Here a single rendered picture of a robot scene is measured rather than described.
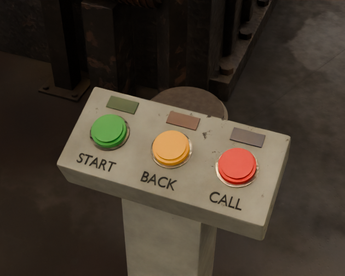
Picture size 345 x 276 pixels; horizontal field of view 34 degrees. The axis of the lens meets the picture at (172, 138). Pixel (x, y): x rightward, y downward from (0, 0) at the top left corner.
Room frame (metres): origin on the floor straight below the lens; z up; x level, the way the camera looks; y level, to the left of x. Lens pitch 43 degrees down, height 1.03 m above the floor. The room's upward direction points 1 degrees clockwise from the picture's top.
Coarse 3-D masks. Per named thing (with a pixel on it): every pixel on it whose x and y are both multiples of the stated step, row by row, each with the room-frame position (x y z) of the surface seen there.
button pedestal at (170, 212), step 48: (96, 96) 0.51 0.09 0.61; (96, 144) 0.45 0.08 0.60; (144, 144) 0.45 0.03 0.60; (192, 144) 0.44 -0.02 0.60; (240, 144) 0.44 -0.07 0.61; (288, 144) 0.44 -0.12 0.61; (144, 192) 0.40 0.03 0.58; (192, 192) 0.39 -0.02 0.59; (240, 192) 0.39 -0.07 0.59; (144, 240) 0.41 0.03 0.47; (192, 240) 0.39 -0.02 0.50
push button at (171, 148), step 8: (160, 136) 0.45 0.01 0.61; (168, 136) 0.45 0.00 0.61; (176, 136) 0.45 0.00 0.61; (184, 136) 0.45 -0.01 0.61; (160, 144) 0.44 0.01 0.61; (168, 144) 0.44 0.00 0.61; (176, 144) 0.44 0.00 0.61; (184, 144) 0.44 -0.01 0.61; (160, 152) 0.43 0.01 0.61; (168, 152) 0.43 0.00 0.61; (176, 152) 0.43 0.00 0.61; (184, 152) 0.43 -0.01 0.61; (160, 160) 0.42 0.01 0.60; (168, 160) 0.42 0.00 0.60; (176, 160) 0.42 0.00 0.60
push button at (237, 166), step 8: (224, 152) 0.43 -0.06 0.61; (232, 152) 0.42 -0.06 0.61; (240, 152) 0.42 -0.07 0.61; (248, 152) 0.42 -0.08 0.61; (224, 160) 0.41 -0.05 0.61; (232, 160) 0.41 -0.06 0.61; (240, 160) 0.41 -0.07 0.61; (248, 160) 0.41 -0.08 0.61; (224, 168) 0.41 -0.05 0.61; (232, 168) 0.40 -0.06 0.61; (240, 168) 0.40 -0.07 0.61; (248, 168) 0.40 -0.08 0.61; (224, 176) 0.40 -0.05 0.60; (232, 176) 0.40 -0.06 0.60; (240, 176) 0.40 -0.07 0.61; (248, 176) 0.40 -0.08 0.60
